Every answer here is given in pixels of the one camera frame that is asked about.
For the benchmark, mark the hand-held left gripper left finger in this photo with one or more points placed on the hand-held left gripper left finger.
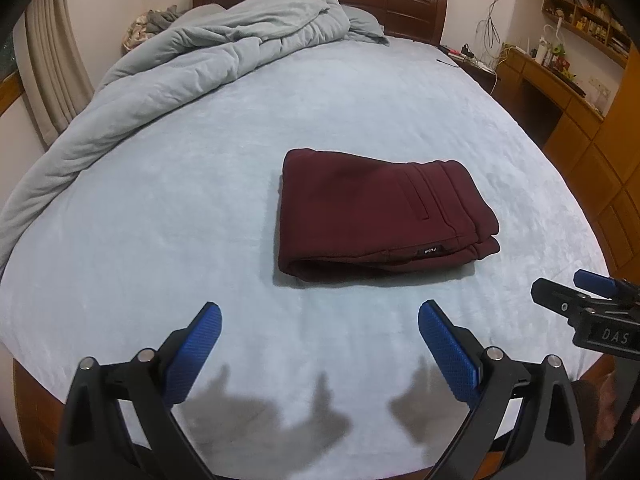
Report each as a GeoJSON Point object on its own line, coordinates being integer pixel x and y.
{"type": "Point", "coordinates": [195, 355]}

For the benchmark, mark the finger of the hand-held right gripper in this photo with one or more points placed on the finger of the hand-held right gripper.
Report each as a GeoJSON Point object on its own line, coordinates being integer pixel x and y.
{"type": "Point", "coordinates": [555, 295]}
{"type": "Point", "coordinates": [595, 280]}

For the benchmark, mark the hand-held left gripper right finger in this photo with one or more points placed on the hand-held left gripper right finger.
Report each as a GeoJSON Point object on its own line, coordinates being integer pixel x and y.
{"type": "Point", "coordinates": [447, 355]}

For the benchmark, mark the maroon pants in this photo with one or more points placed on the maroon pants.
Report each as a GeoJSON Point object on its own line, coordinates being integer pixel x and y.
{"type": "Point", "coordinates": [360, 200]}

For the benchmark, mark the person's right hand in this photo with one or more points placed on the person's right hand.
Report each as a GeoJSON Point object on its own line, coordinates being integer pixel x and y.
{"type": "Point", "coordinates": [609, 405]}

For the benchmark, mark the wooden cabinet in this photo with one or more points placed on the wooden cabinet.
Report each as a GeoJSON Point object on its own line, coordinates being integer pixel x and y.
{"type": "Point", "coordinates": [605, 175]}

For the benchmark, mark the light blue bed sheet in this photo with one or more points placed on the light blue bed sheet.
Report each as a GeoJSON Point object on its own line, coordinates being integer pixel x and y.
{"type": "Point", "coordinates": [175, 220]}

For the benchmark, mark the wooden desk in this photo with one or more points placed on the wooden desk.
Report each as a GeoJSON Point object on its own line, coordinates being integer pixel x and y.
{"type": "Point", "coordinates": [545, 87]}

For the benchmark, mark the red box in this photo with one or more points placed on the red box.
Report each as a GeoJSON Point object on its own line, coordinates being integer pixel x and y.
{"type": "Point", "coordinates": [561, 64]}

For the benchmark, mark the dark wooden nightstand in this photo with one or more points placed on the dark wooden nightstand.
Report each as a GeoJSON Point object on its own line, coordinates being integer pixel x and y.
{"type": "Point", "coordinates": [475, 77]}

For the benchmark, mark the white bottle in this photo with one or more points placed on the white bottle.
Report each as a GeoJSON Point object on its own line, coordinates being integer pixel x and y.
{"type": "Point", "coordinates": [543, 51]}

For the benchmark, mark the power strip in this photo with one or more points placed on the power strip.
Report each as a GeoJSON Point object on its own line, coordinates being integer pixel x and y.
{"type": "Point", "coordinates": [462, 52]}

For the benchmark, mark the grey duvet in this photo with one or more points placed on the grey duvet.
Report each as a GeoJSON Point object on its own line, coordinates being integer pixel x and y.
{"type": "Point", "coordinates": [150, 85]}

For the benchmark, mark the beige curtain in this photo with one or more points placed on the beige curtain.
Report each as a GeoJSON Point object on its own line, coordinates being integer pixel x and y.
{"type": "Point", "coordinates": [50, 60]}

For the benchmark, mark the dark wooden headboard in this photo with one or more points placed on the dark wooden headboard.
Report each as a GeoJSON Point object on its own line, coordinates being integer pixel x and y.
{"type": "Point", "coordinates": [400, 5]}

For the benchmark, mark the grey pillow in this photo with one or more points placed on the grey pillow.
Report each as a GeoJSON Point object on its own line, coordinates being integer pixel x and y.
{"type": "Point", "coordinates": [362, 22]}

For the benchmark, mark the pile of clothes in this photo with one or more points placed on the pile of clothes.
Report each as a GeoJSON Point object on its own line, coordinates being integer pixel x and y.
{"type": "Point", "coordinates": [145, 22]}

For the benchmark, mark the wooden bed frame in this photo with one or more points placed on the wooden bed frame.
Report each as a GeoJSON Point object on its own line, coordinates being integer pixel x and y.
{"type": "Point", "coordinates": [35, 410]}

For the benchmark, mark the white wall socket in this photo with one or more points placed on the white wall socket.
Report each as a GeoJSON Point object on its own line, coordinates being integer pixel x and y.
{"type": "Point", "coordinates": [599, 87]}

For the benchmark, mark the wooden wall shelf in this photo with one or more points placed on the wooden wall shelf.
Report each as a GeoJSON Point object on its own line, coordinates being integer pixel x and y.
{"type": "Point", "coordinates": [585, 10]}

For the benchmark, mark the wooden window frame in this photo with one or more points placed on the wooden window frame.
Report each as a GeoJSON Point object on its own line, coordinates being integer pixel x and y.
{"type": "Point", "coordinates": [10, 97]}

